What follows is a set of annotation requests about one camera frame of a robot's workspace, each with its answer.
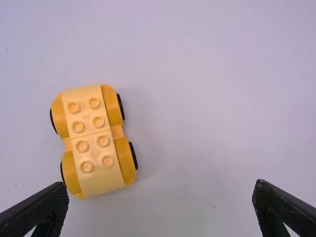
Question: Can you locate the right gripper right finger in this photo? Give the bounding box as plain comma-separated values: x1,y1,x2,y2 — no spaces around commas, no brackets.
251,178,316,237

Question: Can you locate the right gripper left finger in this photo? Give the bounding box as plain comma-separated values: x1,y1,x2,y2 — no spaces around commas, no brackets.
0,181,70,237

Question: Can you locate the yellow toy car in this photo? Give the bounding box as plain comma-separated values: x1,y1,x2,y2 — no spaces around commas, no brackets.
48,83,140,201

